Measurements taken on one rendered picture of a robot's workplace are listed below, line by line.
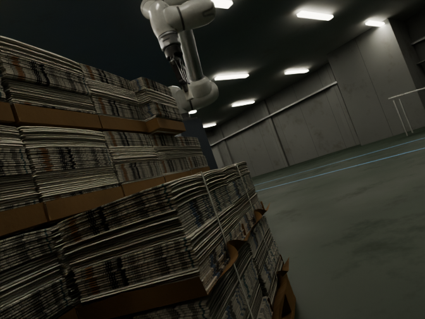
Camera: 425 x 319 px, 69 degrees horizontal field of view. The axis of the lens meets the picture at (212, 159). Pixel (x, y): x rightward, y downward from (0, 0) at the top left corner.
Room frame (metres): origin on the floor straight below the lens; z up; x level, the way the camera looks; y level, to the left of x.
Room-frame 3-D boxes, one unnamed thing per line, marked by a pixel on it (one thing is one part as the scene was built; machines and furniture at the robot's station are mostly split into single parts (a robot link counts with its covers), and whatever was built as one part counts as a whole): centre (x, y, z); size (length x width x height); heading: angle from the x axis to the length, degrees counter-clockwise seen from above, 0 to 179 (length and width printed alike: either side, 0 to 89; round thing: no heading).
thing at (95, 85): (1.14, 0.42, 0.95); 0.38 x 0.29 x 0.23; 73
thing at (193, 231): (0.99, 0.12, 0.30); 0.76 x 0.30 x 0.60; 163
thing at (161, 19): (1.32, -0.01, 1.30); 0.13 x 0.11 x 0.16; 96
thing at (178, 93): (2.14, 0.11, 1.17); 0.18 x 0.16 x 0.22; 96
